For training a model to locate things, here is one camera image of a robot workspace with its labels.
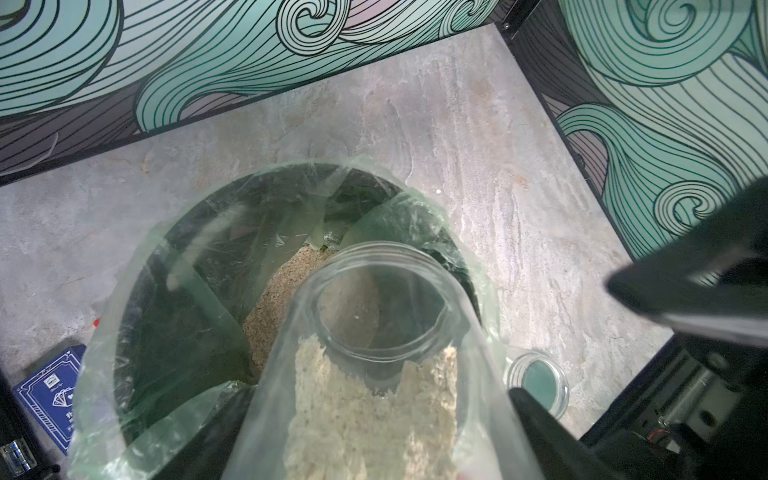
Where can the black hard case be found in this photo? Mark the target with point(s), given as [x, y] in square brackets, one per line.
[21, 455]

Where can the blue card box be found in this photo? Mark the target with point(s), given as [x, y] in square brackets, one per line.
[48, 395]

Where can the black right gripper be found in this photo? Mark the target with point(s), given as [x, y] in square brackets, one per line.
[698, 409]

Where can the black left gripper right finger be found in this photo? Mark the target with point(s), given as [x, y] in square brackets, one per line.
[559, 454]

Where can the clear plastic bin liner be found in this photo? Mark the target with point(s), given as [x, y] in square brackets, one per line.
[99, 450]

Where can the black trash bin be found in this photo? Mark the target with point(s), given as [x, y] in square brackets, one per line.
[180, 330]

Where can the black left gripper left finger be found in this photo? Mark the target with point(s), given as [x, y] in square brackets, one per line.
[205, 457]

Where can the green-lidded oatmeal jar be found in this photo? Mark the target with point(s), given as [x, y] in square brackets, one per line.
[381, 371]
[539, 375]

